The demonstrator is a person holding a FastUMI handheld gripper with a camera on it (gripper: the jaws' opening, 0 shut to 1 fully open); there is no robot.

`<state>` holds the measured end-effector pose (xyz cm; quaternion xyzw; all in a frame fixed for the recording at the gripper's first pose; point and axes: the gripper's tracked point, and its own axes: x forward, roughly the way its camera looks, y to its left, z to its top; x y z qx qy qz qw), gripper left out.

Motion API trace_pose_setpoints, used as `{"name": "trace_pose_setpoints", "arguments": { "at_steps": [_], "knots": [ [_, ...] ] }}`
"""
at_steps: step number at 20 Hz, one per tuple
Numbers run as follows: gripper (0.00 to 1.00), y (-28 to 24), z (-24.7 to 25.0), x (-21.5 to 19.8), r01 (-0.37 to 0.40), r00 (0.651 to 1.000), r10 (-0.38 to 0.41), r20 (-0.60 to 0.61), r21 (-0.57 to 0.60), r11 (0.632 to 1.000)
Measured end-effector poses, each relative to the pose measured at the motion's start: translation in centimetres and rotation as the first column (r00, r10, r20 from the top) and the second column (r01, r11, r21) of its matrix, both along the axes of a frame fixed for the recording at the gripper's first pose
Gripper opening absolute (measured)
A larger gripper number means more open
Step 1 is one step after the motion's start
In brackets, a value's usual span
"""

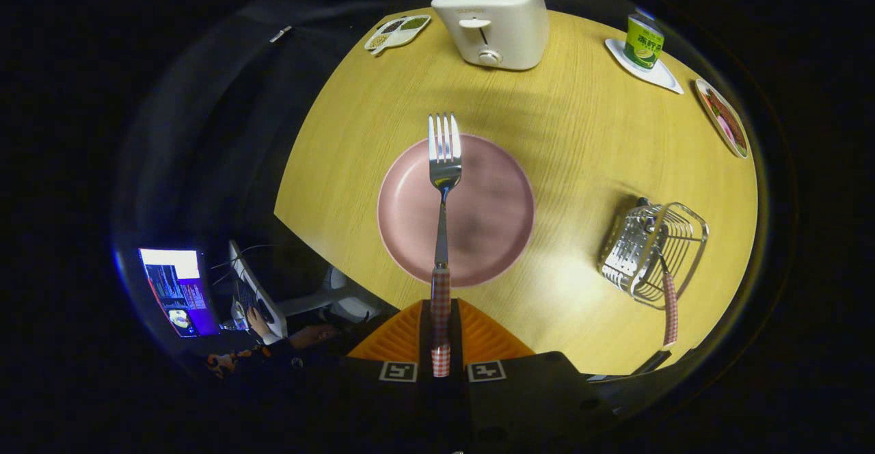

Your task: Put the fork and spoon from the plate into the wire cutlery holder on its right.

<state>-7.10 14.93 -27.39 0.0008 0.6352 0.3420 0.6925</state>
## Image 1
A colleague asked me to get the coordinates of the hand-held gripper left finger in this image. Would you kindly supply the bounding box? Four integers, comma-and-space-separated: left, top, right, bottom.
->
273, 298, 448, 444

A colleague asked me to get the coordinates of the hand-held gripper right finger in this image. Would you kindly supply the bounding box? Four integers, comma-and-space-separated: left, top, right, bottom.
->
450, 299, 609, 444

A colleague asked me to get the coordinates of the checkered handle fork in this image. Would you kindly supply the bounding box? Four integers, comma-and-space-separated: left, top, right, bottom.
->
428, 112, 463, 378

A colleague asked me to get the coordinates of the checkered handle spoon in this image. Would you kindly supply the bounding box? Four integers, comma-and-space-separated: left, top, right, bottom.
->
636, 198, 679, 349

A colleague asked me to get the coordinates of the white chair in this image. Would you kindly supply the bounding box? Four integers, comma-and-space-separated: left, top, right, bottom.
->
280, 266, 383, 325

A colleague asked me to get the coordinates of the pink plate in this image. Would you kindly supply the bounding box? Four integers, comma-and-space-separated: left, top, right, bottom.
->
377, 134, 536, 288

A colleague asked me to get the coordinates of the laptop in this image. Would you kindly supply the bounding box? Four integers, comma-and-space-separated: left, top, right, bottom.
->
228, 240, 288, 345

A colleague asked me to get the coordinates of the computer monitor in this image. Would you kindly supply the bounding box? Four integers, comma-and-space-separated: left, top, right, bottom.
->
139, 248, 221, 338

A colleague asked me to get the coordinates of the divided condiment dish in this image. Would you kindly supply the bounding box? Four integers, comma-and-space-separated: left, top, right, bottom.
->
364, 14, 432, 56

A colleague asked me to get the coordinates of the white toaster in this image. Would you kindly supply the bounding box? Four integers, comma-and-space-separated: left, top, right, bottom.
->
431, 0, 550, 71

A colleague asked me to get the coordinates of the white coaster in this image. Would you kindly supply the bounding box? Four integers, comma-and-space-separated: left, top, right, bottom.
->
605, 38, 684, 95

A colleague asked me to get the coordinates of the green label drink bottle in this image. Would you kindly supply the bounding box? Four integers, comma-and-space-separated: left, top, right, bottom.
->
623, 13, 665, 72

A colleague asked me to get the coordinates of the brown meat slice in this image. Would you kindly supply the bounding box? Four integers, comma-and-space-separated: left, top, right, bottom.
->
706, 87, 748, 150

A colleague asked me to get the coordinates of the white food plate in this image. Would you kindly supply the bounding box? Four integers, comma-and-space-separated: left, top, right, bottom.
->
695, 78, 751, 159

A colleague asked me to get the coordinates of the metal wire basket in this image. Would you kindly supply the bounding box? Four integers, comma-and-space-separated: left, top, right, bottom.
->
598, 198, 710, 311

